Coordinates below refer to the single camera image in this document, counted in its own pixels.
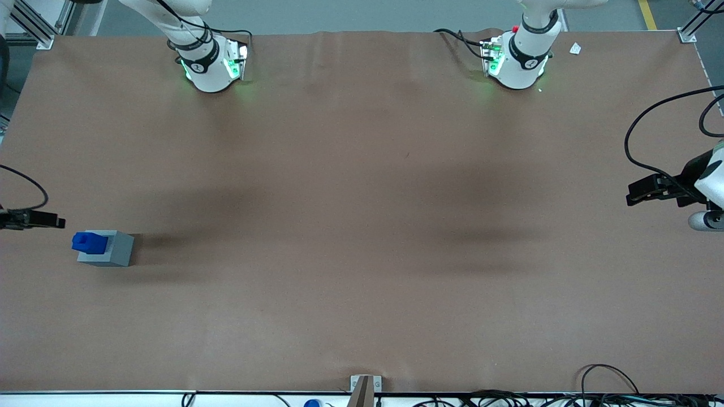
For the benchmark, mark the gray square base block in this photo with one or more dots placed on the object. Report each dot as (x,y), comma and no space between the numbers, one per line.
(120,251)

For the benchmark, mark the gray metal camera bracket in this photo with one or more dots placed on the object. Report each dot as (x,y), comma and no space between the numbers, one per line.
(378,384)

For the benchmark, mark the aluminium frame post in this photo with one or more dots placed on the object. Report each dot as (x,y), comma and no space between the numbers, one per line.
(693,28)
(42,28)

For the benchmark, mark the blue plastic part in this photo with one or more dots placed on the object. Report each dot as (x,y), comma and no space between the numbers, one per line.
(90,242)

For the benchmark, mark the brown table cover mat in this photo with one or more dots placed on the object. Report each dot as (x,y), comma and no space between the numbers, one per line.
(362,226)

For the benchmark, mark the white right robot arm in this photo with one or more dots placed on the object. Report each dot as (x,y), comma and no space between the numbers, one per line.
(206,70)

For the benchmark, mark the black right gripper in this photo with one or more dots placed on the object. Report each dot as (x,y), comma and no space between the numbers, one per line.
(17,219)

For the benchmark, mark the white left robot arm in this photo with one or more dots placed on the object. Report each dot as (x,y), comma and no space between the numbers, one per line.
(517,68)

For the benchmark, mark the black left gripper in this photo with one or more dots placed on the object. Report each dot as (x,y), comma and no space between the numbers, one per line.
(686,180)

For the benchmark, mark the small white paper scrap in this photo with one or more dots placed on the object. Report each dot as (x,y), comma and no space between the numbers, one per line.
(575,48)

